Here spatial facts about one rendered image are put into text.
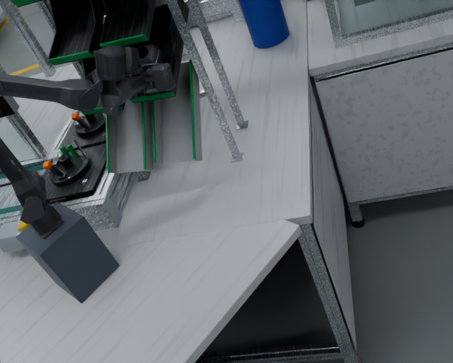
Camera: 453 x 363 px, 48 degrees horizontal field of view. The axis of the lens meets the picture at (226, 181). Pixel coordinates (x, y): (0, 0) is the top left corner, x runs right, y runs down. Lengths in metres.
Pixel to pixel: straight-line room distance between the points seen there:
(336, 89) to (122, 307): 1.11
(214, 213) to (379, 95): 0.85
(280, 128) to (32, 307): 0.90
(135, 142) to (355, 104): 0.88
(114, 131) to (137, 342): 0.63
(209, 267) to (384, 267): 1.12
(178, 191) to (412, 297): 1.06
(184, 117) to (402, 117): 0.93
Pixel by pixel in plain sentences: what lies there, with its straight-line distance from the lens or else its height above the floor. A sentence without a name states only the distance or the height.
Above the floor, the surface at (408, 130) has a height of 0.50.
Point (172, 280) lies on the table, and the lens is 1.33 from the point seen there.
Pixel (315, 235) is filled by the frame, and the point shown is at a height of 0.76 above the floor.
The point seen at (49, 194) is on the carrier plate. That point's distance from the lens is 1.68.
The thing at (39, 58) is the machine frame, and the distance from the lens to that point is 2.87.
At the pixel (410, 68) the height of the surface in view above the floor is 0.77.
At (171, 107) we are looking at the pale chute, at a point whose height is 1.10.
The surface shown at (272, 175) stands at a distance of 1.47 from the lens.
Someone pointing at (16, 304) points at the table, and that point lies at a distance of 1.58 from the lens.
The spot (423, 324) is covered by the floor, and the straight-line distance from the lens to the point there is 2.11.
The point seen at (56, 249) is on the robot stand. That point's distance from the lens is 1.33.
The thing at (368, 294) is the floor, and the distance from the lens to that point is 2.20.
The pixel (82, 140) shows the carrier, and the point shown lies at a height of 0.97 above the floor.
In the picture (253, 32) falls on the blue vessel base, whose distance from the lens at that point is 2.14.
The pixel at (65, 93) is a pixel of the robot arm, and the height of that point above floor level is 1.36.
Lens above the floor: 1.78
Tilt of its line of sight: 37 degrees down
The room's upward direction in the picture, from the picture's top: 25 degrees counter-clockwise
